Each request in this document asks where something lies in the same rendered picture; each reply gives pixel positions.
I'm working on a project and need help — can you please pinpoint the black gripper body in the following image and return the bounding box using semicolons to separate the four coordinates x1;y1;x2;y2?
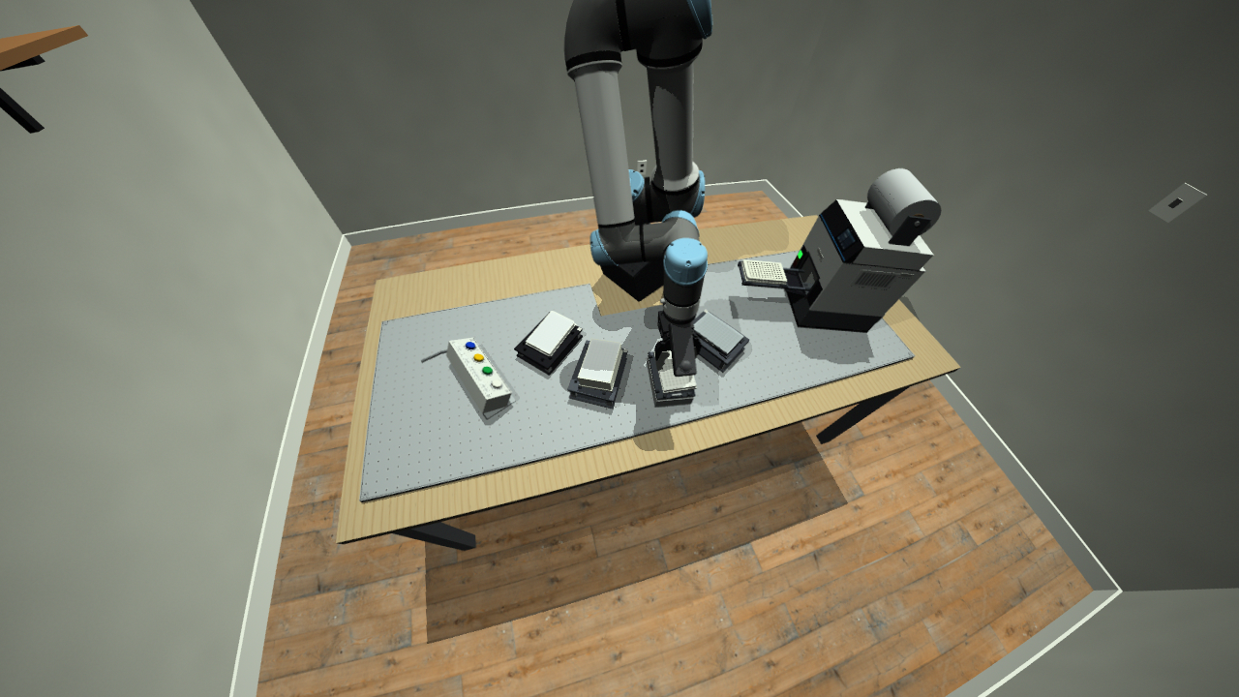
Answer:
657;310;698;350

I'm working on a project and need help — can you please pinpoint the white horizontal roll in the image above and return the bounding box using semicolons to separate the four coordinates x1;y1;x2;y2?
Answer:
867;168;940;236

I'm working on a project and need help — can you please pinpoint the grey button panel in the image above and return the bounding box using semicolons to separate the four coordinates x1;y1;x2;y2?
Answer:
421;338;515;420

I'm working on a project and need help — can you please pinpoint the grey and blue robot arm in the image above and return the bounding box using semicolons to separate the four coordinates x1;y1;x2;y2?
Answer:
564;0;712;319

